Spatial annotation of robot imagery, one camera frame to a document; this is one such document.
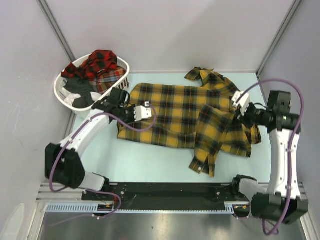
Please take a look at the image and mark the yellow plaid long sleeve shirt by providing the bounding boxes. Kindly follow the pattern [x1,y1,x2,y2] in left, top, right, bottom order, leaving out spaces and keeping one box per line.
[117,67,262,177]

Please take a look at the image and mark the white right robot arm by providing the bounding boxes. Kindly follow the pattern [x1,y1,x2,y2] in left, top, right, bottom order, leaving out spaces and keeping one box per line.
[230,91,309,225]

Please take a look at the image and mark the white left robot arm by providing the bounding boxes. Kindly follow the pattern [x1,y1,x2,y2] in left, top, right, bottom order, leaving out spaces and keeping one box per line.
[45,88,134,200]

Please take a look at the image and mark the red tan plaid shirt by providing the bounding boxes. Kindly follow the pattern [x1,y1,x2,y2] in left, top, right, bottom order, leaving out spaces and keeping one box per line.
[93,66,127,95]

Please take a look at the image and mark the dark grey garment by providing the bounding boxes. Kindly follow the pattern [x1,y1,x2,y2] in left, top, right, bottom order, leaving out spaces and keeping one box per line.
[63,77,101,109]

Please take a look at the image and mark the white garment in basket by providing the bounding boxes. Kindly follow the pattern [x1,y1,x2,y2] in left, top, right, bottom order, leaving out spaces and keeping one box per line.
[63,93,81,106]

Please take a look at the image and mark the red black checkered shirt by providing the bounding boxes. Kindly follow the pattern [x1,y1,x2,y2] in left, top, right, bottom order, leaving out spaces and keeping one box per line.
[61,50,118,80]

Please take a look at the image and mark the white plastic laundry basket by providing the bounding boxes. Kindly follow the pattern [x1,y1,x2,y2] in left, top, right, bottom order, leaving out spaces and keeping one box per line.
[53,57,130,119]

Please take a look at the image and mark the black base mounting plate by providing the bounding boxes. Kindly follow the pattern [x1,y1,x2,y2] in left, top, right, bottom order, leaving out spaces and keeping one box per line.
[81,181,261,211]

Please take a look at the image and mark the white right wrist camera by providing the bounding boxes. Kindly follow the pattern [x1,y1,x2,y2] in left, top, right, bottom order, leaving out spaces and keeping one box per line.
[231,91,251,116]

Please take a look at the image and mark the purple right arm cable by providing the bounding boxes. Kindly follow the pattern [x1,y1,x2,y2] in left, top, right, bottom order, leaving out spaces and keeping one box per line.
[234,78,306,236]

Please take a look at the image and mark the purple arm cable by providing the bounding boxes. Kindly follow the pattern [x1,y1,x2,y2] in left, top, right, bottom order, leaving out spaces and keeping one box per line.
[234,78,306,236]
[48,103,158,221]

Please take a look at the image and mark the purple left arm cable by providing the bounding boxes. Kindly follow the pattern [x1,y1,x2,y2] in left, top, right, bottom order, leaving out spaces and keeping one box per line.
[48,103,158,221]

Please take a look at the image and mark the white cable duct rail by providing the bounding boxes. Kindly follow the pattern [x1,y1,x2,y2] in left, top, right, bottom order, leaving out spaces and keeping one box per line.
[45,202,250,216]

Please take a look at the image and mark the aluminium frame rail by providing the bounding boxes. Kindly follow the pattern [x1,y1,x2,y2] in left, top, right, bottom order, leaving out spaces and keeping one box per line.
[36,182,83,203]

